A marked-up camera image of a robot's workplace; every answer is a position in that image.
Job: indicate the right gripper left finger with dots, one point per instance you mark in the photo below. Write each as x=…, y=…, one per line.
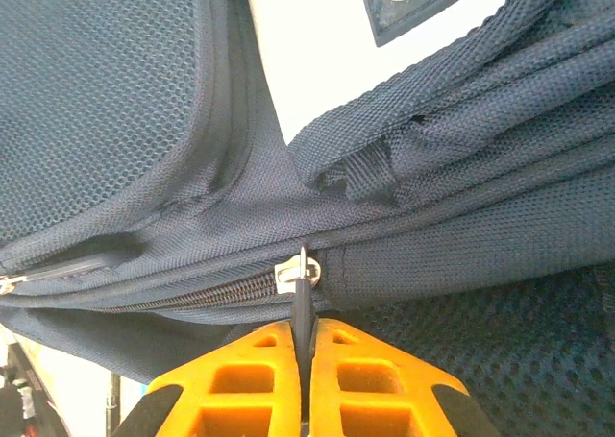
x=240, y=398

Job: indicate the navy blue backpack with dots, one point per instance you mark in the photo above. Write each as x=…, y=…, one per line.
x=432, y=245

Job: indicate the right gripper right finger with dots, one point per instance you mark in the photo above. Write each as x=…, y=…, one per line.
x=384, y=398

